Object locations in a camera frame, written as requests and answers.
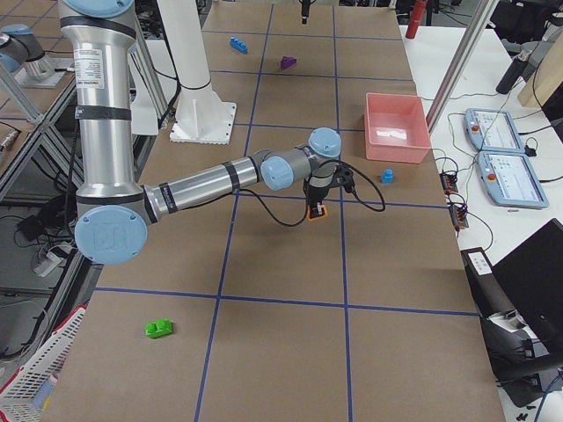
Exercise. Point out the red bottle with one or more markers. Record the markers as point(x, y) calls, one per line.
point(419, 8)

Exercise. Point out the upper teach pendant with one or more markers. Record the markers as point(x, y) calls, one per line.
point(492, 130)

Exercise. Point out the lower teach pendant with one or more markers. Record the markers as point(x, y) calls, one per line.
point(510, 181)

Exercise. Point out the white plastic basket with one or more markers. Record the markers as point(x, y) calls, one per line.
point(26, 395)

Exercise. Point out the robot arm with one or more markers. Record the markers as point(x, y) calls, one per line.
point(113, 210)
point(305, 10)

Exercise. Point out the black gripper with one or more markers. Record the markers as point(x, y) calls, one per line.
point(316, 193)

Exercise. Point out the green block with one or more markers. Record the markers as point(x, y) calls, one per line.
point(158, 329)

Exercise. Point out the aluminium frame post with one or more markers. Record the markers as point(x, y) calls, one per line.
point(463, 53)

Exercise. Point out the black water bottle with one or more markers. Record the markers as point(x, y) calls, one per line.
point(513, 72)

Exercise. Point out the small blue block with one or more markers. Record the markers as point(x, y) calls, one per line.
point(387, 176)

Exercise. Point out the black laptop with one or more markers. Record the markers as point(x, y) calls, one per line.
point(531, 278)

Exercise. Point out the pink plastic box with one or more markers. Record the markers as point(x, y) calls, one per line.
point(395, 128)

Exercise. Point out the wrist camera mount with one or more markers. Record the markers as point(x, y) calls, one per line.
point(344, 177)

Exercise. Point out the purple wedge block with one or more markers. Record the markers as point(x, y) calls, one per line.
point(287, 62)

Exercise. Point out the orange block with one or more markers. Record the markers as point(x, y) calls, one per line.
point(317, 211)

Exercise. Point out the teach pendant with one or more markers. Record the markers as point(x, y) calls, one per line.
point(510, 181)
point(492, 130)

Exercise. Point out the long blue block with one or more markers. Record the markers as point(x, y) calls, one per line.
point(238, 45)

